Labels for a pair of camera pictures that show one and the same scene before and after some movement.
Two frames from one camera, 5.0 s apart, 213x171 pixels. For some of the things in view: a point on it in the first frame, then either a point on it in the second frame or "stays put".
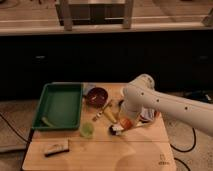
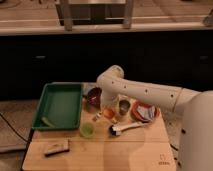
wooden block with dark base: [57, 148] stays put
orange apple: [126, 123] to [109, 113]
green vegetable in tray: [47, 122] stays put
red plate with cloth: [147, 115] stays put
